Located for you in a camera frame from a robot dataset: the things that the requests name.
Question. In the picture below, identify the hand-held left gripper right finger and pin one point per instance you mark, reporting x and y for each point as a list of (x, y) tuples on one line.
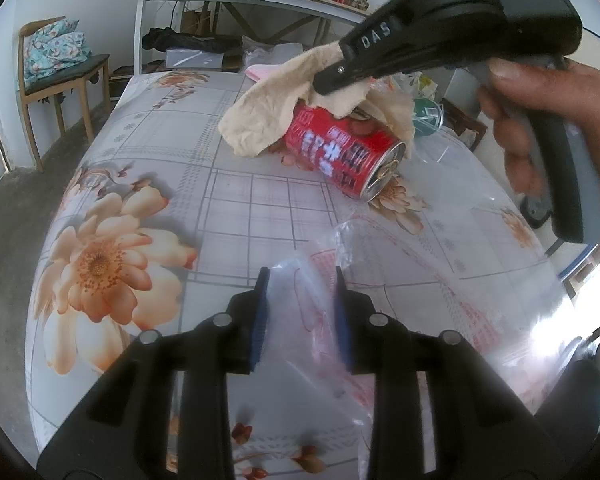
[(344, 330)]

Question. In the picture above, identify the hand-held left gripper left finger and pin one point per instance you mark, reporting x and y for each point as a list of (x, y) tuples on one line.
[(260, 330)]

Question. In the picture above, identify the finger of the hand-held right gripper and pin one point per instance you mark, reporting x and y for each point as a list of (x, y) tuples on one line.
[(380, 42)]

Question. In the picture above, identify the clear plastic bag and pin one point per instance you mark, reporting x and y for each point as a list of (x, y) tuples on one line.
[(305, 310)]

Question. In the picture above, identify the red drink can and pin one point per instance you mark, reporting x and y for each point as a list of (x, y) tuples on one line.
[(330, 145)]

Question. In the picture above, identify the beige cloth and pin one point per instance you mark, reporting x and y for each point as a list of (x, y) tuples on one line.
[(260, 110)]

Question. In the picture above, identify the person's right hand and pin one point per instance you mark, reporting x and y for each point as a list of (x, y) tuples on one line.
[(595, 110)]

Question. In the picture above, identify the white shopping bag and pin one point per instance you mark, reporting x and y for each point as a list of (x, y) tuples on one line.
[(420, 87)]

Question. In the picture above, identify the crumpled white plastic sheet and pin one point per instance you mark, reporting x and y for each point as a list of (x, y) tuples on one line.
[(275, 50)]

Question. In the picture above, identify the dark wooden stool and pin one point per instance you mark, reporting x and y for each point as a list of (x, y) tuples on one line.
[(462, 120)]

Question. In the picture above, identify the pink cloth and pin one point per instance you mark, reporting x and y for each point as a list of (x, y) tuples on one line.
[(260, 72)]

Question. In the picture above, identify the cardboard box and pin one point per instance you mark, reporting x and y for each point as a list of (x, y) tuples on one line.
[(200, 20)]

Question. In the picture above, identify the dark cloth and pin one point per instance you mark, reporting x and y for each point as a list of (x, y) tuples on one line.
[(180, 40)]

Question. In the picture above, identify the wooden chair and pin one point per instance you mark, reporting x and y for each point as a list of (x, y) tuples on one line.
[(70, 72)]

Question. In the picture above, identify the floral cushion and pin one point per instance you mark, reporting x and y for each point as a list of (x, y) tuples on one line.
[(55, 47)]

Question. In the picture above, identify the white frame desk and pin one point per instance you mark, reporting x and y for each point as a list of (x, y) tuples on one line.
[(142, 20)]

